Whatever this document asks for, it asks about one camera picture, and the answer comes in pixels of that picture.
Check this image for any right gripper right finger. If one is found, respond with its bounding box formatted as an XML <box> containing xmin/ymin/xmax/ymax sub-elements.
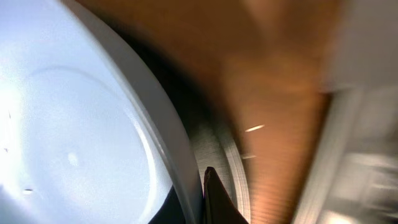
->
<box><xmin>204</xmin><ymin>167</ymin><xmax>248</xmax><ymax>224</ymax></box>

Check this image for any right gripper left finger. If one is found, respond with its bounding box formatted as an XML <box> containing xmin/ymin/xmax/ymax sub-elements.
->
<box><xmin>149</xmin><ymin>187</ymin><xmax>185</xmax><ymax>224</ymax></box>

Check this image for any light blue saucer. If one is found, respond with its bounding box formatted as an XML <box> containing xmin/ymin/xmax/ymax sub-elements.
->
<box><xmin>1</xmin><ymin>1</ymin><xmax>203</xmax><ymax>223</ymax></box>

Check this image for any grey dishwasher rack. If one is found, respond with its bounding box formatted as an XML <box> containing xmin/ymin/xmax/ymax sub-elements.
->
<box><xmin>290</xmin><ymin>0</ymin><xmax>398</xmax><ymax>224</ymax></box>

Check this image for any round black serving tray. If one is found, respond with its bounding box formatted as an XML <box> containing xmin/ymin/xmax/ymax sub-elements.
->
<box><xmin>121</xmin><ymin>32</ymin><xmax>251</xmax><ymax>223</ymax></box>

